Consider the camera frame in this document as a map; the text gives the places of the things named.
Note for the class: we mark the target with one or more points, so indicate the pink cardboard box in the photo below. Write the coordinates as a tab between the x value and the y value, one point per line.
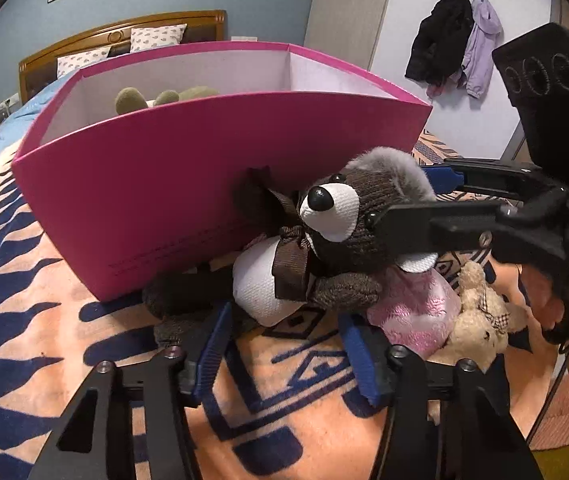
164	185

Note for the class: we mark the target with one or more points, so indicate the black jacket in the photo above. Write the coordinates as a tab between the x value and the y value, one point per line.
437	40

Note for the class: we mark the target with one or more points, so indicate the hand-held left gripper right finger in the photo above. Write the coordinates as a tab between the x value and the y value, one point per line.
359	355

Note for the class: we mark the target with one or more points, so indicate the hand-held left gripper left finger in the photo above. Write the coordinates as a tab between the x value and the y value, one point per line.
212	355

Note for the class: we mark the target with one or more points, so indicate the brown raccoon plush toy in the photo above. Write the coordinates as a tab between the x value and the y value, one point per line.
349	185

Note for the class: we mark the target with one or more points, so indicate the green plush toy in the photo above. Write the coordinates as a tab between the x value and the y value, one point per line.
129	100

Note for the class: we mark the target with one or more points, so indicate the cream teddy bear plush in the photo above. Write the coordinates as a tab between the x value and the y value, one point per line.
474	325

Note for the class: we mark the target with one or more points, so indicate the person's right hand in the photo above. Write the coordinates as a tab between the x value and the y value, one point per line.
539	300

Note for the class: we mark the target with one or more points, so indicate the purple jacket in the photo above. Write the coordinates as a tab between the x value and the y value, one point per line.
482	45

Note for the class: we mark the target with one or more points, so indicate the white wall outlet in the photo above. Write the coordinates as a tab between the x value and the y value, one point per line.
243	38

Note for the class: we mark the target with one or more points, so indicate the beige wardrobe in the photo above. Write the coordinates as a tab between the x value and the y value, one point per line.
349	10

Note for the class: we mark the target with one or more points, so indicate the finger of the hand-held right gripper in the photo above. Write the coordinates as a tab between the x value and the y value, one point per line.
444	180
414	230

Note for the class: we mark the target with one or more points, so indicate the wooden bed headboard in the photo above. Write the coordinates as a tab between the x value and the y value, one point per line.
89	40

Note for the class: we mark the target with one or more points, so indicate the pink plush toy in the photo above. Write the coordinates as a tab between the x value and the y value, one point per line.
414	310

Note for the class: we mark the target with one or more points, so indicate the pink garment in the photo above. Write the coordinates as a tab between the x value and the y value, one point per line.
439	87

